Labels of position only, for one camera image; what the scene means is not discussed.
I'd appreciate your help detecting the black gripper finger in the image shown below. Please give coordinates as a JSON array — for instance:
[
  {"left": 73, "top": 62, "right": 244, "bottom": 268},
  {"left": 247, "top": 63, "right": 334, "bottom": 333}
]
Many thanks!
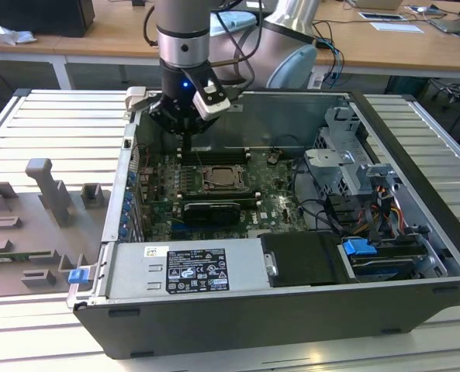
[
  {"left": 148, "top": 98, "right": 188, "bottom": 153},
  {"left": 186, "top": 114, "right": 220, "bottom": 153}
]

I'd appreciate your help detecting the black RAM slot bank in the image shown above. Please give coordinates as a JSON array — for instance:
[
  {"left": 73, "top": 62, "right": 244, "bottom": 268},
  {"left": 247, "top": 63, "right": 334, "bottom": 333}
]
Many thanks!
[
  {"left": 178, "top": 191, "right": 262, "bottom": 205},
  {"left": 179, "top": 148, "right": 252, "bottom": 164}
]

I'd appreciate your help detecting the CPU socket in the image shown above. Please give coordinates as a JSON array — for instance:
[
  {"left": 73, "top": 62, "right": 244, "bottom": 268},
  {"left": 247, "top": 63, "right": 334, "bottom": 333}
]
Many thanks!
[{"left": 199, "top": 164, "right": 251, "bottom": 195}]

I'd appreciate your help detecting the grey case release latch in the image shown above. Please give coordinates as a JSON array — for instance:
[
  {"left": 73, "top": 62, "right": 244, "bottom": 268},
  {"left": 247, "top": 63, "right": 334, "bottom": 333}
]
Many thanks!
[{"left": 124, "top": 86, "right": 155, "bottom": 114}]

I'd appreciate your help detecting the black graphics card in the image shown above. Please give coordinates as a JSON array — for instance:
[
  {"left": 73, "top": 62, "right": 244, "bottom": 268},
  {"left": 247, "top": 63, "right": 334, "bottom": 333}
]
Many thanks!
[{"left": 182, "top": 200, "right": 242, "bottom": 227}]

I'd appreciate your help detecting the wooden desk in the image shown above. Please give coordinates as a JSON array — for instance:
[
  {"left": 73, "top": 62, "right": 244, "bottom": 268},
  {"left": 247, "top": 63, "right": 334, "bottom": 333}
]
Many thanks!
[{"left": 0, "top": 0, "right": 460, "bottom": 81}]

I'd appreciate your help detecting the green motherboard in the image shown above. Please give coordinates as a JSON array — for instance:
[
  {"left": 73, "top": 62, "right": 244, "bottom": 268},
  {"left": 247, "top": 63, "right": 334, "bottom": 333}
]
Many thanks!
[{"left": 146, "top": 149, "right": 312, "bottom": 240}]

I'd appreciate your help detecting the silver metal drive cage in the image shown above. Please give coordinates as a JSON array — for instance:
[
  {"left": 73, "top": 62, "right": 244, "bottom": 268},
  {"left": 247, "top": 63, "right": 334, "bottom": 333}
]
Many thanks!
[{"left": 303, "top": 105, "right": 402, "bottom": 197}]

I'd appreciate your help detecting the grey power supply with label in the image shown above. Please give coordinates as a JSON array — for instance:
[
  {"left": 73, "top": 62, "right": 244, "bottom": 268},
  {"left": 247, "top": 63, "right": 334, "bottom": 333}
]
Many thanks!
[{"left": 105, "top": 237, "right": 274, "bottom": 300}]

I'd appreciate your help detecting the black box on desk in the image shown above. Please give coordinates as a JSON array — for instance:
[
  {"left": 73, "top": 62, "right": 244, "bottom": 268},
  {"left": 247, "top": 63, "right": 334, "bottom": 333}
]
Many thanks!
[{"left": 0, "top": 0, "right": 96, "bottom": 38}]

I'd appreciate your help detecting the crumpled white paper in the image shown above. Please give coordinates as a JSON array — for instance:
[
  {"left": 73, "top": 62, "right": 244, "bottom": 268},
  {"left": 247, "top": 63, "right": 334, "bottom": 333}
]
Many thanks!
[{"left": 0, "top": 20, "right": 37, "bottom": 45}]

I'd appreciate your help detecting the grey parts rack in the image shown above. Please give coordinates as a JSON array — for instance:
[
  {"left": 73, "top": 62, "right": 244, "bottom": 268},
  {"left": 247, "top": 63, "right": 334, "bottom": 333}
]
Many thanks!
[{"left": 0, "top": 157, "right": 112, "bottom": 300}]

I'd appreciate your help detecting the blue case latch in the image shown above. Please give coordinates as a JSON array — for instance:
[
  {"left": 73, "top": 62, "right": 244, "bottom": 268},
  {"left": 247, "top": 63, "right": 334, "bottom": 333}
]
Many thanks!
[{"left": 67, "top": 267, "right": 89, "bottom": 286}]

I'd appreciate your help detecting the blue disk carrier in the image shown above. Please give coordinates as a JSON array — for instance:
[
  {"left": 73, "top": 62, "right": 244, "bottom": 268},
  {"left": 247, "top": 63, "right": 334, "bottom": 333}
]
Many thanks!
[{"left": 341, "top": 237, "right": 379, "bottom": 257}]

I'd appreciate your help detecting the flat tablet on desk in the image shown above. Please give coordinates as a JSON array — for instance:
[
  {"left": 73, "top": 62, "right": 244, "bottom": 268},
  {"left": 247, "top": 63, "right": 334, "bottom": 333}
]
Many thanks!
[{"left": 358, "top": 11, "right": 406, "bottom": 22}]

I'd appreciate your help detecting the black open PC case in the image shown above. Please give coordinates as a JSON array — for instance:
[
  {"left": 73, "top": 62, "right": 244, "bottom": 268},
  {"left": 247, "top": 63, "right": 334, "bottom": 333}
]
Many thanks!
[{"left": 67, "top": 87, "right": 460, "bottom": 360}]

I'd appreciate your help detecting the green RAM stick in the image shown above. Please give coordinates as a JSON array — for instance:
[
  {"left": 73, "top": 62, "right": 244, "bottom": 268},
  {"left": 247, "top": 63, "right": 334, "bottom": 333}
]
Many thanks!
[{"left": 0, "top": 251, "right": 53, "bottom": 264}]

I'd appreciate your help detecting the white paper sheet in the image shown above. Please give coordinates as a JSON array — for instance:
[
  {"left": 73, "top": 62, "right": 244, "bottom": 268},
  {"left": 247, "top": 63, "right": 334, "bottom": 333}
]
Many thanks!
[{"left": 369, "top": 21, "right": 425, "bottom": 34}]

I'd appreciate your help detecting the black disk drive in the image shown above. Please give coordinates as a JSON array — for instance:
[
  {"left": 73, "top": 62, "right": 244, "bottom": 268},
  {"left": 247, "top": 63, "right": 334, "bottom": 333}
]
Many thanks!
[{"left": 347, "top": 239, "right": 429, "bottom": 281}]

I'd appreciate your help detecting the grey laptop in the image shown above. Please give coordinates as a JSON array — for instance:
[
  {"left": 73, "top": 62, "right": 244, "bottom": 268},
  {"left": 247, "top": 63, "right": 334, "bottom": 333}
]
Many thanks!
[{"left": 428, "top": 16, "right": 460, "bottom": 36}]

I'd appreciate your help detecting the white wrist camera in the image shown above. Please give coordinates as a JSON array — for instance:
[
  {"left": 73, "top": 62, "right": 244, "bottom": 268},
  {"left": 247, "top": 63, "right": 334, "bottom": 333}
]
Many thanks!
[{"left": 192, "top": 78, "right": 231, "bottom": 122}]

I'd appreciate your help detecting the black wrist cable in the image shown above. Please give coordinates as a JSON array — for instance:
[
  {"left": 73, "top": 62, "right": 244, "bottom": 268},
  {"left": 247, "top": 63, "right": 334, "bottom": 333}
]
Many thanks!
[{"left": 143, "top": 3, "right": 258, "bottom": 92}]

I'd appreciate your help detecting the black looped cable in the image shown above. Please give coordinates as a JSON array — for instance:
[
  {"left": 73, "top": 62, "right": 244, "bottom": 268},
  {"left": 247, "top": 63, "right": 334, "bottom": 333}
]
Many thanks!
[{"left": 290, "top": 157, "right": 348, "bottom": 234}]

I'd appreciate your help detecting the blue hanging cable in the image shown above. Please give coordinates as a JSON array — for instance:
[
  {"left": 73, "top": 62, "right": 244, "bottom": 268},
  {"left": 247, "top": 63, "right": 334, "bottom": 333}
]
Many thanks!
[{"left": 327, "top": 41, "right": 345, "bottom": 81}]

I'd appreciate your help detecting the coloured power wire bundle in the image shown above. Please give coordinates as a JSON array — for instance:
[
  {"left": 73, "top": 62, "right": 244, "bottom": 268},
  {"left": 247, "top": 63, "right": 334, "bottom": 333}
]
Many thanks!
[{"left": 353, "top": 184, "right": 406, "bottom": 238}]

